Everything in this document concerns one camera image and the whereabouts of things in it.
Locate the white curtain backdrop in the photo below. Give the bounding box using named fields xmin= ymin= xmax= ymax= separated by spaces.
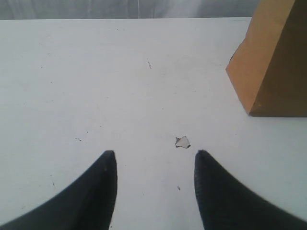
xmin=0 ymin=0 xmax=259 ymax=20

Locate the brown paper shopping bag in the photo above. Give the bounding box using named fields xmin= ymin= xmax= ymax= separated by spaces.
xmin=226 ymin=0 xmax=307 ymax=117

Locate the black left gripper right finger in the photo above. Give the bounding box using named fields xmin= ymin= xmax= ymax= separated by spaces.
xmin=194 ymin=150 xmax=307 ymax=230

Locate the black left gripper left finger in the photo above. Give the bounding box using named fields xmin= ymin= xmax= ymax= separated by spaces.
xmin=0 ymin=150 xmax=118 ymax=230

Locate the small torn paper scrap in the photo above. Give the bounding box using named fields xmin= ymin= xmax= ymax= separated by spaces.
xmin=175 ymin=136 xmax=191 ymax=149

